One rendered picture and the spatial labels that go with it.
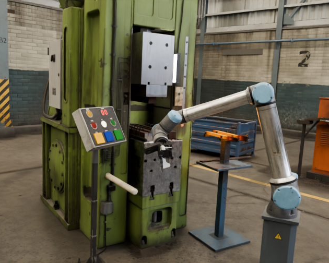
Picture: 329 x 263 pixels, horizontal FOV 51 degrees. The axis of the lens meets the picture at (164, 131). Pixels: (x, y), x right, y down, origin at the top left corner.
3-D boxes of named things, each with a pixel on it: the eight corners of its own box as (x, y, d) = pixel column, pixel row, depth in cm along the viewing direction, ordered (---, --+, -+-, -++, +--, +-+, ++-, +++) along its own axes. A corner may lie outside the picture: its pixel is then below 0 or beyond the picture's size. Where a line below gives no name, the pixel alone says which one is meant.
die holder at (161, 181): (179, 190, 298) (183, 139, 292) (142, 197, 277) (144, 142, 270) (146, 174, 344) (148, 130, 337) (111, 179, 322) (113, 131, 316)
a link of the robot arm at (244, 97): (269, 80, 214) (169, 111, 235) (270, 79, 203) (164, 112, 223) (274, 97, 215) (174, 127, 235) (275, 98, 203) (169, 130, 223)
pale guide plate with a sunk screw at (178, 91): (182, 106, 309) (183, 86, 306) (174, 106, 304) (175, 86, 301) (180, 105, 310) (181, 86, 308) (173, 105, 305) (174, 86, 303)
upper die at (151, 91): (166, 97, 283) (167, 85, 282) (145, 96, 272) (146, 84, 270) (140, 94, 317) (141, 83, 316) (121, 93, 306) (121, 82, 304)
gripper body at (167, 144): (173, 147, 197) (169, 137, 208) (158, 148, 196) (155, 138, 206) (172, 159, 201) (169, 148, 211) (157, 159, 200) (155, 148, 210)
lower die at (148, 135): (164, 139, 288) (165, 129, 287) (144, 141, 277) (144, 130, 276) (139, 132, 322) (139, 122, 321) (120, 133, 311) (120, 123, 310)
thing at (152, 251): (194, 249, 293) (194, 247, 293) (134, 267, 260) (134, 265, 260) (167, 231, 325) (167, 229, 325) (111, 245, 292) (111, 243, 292)
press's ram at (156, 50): (180, 85, 289) (183, 36, 283) (140, 84, 267) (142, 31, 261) (153, 84, 323) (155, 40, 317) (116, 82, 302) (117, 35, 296)
